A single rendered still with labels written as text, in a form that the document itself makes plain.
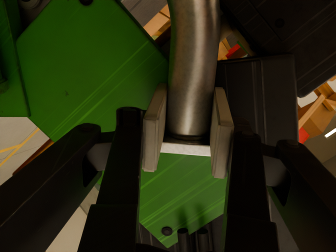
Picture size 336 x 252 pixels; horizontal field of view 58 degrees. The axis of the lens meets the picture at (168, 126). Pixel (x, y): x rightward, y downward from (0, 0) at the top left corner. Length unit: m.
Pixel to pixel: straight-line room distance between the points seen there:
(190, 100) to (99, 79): 0.08
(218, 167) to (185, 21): 0.08
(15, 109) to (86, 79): 0.06
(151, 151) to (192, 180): 0.11
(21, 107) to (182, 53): 0.14
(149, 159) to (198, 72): 0.06
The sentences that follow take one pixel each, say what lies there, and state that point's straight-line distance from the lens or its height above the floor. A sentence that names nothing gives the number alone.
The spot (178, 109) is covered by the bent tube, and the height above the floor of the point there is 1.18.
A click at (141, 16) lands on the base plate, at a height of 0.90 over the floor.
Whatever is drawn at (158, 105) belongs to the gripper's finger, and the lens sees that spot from 0.16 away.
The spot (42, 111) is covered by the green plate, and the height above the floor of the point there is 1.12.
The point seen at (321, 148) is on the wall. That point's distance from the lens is 9.76.
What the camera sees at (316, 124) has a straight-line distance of 4.28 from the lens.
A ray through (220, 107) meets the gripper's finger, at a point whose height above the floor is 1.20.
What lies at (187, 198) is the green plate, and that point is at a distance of 0.26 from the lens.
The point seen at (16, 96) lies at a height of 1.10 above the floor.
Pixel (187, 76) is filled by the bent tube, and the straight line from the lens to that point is 0.18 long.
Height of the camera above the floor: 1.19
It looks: 1 degrees down
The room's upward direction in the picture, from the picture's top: 142 degrees clockwise
